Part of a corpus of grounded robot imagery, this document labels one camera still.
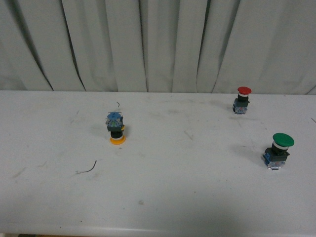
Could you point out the green push button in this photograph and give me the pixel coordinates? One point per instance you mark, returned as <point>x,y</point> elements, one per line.
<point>275,156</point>

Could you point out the white pleated curtain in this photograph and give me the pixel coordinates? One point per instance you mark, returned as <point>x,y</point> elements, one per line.
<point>199,46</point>

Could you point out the red push button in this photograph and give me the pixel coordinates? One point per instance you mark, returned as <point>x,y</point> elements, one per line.
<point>240,104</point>

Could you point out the yellow push button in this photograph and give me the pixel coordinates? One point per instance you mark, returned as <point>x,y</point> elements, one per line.
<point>115,126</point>

